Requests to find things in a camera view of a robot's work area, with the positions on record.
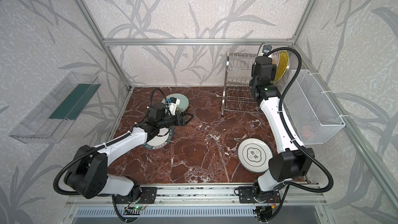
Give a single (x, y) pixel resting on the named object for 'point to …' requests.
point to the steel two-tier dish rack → (238, 95)
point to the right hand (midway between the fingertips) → (270, 58)
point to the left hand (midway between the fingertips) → (191, 112)
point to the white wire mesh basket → (312, 117)
